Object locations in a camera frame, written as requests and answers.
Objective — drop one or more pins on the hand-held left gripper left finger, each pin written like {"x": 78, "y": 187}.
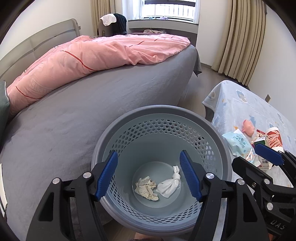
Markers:
{"x": 107, "y": 176}

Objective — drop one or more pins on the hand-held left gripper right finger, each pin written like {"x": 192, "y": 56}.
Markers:
{"x": 189, "y": 176}

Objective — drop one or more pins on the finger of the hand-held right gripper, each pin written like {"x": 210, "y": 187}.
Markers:
{"x": 249, "y": 171}
{"x": 268, "y": 154}

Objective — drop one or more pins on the small white drink carton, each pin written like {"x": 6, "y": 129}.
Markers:
{"x": 264, "y": 163}

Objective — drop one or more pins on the red and white paper cup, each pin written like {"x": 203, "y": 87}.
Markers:
{"x": 274, "y": 138}

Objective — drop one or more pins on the red and white snack wrapper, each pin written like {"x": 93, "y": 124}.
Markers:
{"x": 260, "y": 134}

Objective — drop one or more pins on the knotted white tissue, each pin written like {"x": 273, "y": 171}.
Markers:
{"x": 168, "y": 185}

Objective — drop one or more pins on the wet wipes packet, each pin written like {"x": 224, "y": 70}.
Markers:
{"x": 238, "y": 143}

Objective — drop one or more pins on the beige paper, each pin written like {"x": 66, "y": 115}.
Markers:
{"x": 146, "y": 187}

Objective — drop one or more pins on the grey perforated plastic waste basket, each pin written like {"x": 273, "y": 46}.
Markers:
{"x": 150, "y": 129}

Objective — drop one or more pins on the clear plastic wrapper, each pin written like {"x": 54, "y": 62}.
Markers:
{"x": 252, "y": 157}

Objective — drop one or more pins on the pink pig toy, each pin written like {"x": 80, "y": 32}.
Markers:
{"x": 248, "y": 126}

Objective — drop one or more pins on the light blue printed table blanket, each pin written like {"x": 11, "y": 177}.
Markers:
{"x": 242, "y": 104}

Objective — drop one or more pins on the bed with grey sheet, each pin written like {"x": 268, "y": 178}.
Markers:
{"x": 81, "y": 111}

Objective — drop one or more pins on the wide beige curtain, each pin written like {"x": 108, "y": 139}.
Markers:
{"x": 240, "y": 39}

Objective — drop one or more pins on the pink duvet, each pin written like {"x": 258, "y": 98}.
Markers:
{"x": 92, "y": 53}

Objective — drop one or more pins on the green pillow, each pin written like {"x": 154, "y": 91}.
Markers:
{"x": 4, "y": 104}

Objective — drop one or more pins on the brown chair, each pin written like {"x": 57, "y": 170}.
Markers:
{"x": 105, "y": 30}

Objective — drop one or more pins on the beige clothes pile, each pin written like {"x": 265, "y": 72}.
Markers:
{"x": 152, "y": 31}

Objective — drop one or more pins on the grey window bench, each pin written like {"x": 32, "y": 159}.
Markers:
{"x": 175, "y": 26}

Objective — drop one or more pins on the dark garment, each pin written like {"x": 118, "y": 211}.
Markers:
{"x": 120, "y": 23}

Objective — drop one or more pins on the grey bed headboard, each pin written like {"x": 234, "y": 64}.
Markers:
{"x": 34, "y": 39}

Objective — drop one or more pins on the white cloth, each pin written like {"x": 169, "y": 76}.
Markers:
{"x": 108, "y": 19}

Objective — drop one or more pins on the narrow beige curtain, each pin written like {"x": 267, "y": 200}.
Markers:
{"x": 96, "y": 16}

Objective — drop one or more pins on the window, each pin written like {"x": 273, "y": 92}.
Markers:
{"x": 168, "y": 9}

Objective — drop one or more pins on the wall socket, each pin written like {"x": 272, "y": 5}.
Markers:
{"x": 268, "y": 98}

